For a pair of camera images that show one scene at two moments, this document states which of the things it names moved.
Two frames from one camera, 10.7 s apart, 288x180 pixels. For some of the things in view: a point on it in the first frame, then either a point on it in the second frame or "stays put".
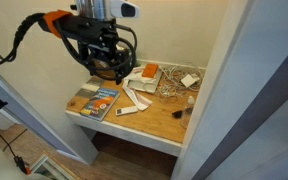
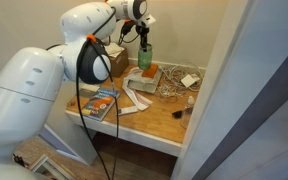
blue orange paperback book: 100,104 stays put
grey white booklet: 90,88 stays put
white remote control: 126,110 stays put
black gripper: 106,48 to 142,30
